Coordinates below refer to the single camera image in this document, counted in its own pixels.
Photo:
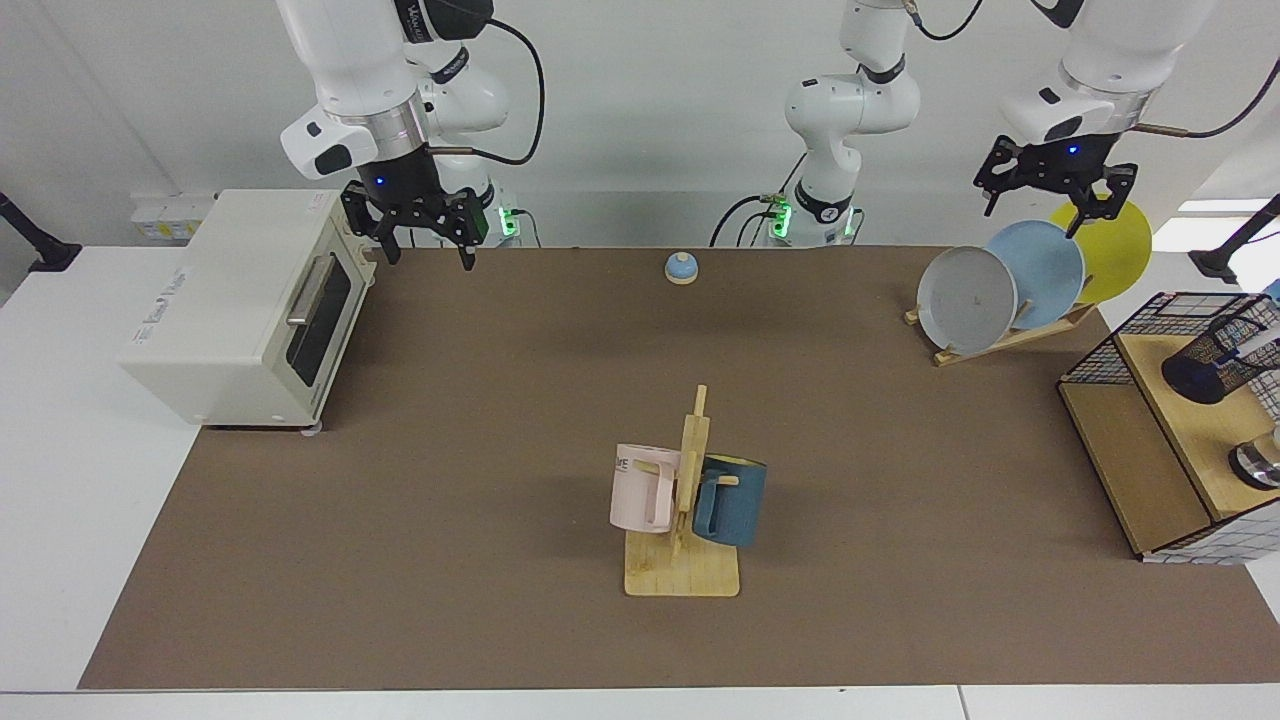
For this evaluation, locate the pink cup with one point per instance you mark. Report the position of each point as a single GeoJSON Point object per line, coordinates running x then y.
{"type": "Point", "coordinates": [635, 495]}

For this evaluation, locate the pale toaster oven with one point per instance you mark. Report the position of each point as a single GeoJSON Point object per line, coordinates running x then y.
{"type": "Point", "coordinates": [220, 300]}

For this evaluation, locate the blue and white marker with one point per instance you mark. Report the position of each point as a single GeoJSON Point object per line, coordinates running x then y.
{"type": "Point", "coordinates": [1258, 345]}

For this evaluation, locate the grey plate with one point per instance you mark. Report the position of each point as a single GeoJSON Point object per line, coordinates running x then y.
{"type": "Point", "coordinates": [965, 300]}

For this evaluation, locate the wooden cup stand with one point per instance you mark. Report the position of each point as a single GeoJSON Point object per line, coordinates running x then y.
{"type": "Point", "coordinates": [680, 575]}

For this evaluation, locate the dark blue cup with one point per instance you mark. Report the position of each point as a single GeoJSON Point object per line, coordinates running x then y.
{"type": "Point", "coordinates": [740, 505]}

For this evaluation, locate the light blue plate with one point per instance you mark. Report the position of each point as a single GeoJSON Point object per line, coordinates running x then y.
{"type": "Point", "coordinates": [1045, 270]}

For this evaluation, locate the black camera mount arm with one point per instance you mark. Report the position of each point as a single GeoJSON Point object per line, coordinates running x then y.
{"type": "Point", "coordinates": [50, 255]}
{"type": "Point", "coordinates": [1215, 262]}

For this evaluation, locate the yellow plate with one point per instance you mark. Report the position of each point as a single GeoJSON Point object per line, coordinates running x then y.
{"type": "Point", "coordinates": [1120, 255]}

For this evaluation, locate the wooden plate rack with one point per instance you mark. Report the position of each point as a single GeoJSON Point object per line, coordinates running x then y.
{"type": "Point", "coordinates": [1000, 342]}

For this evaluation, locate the black mesh pen holder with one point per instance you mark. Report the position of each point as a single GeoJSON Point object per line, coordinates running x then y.
{"type": "Point", "coordinates": [1195, 380]}

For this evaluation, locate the small blue round bell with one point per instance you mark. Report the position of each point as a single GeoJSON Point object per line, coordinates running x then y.
{"type": "Point", "coordinates": [681, 266]}

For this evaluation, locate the round silver metal object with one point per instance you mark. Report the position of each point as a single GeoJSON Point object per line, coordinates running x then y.
{"type": "Point", "coordinates": [1255, 468]}

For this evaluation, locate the brown table cloth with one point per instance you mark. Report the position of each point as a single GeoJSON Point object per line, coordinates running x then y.
{"type": "Point", "coordinates": [400, 600]}

